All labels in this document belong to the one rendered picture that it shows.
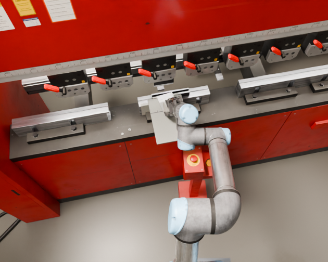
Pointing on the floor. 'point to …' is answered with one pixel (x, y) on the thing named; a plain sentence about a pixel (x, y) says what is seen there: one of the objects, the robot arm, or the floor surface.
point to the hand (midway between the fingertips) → (171, 109)
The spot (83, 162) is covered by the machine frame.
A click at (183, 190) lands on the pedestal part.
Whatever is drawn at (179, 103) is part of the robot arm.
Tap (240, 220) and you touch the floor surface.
